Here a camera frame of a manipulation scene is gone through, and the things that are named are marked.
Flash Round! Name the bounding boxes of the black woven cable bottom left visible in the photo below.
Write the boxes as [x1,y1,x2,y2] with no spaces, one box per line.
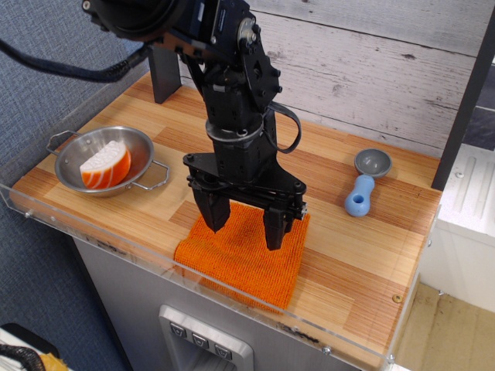
[0,343,43,371]

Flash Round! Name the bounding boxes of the steel bowl with handles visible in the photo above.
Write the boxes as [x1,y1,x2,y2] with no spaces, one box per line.
[46,126,170,196]

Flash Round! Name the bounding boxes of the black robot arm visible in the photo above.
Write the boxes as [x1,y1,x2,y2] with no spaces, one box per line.
[82,1,306,250]

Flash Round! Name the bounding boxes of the white appliance at right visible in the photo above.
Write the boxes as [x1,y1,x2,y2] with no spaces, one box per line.
[418,145,494,311]

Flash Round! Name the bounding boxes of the clear acrylic guard rail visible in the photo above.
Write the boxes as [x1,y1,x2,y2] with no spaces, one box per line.
[1,186,394,370]

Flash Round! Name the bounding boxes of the black sleeved cable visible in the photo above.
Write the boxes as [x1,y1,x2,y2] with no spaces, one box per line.
[0,38,150,83]

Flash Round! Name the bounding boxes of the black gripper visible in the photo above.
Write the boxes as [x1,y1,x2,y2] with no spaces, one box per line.
[183,136,306,250]

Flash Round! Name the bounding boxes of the silver button control panel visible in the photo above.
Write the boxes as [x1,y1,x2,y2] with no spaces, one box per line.
[159,305,254,370]

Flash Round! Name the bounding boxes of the dark grey left post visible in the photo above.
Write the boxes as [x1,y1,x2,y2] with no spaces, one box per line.
[148,47,182,104]

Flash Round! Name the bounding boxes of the blue spoon with grey scoop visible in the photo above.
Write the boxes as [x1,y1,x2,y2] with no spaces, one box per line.
[344,148,393,217]

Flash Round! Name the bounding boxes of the orange knitted cloth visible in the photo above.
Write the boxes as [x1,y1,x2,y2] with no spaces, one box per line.
[174,203,310,312]

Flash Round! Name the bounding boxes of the dark grey right post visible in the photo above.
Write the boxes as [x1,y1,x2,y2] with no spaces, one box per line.
[431,5,494,191]

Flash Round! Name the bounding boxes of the grey metal cabinet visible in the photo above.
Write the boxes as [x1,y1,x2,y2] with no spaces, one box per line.
[75,239,355,370]

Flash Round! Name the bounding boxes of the orange white salmon sushi toy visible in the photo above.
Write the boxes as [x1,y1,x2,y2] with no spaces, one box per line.
[80,141,131,189]

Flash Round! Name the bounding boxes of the dark grey post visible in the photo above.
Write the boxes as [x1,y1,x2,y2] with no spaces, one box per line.
[431,5,494,191]
[148,47,182,104]

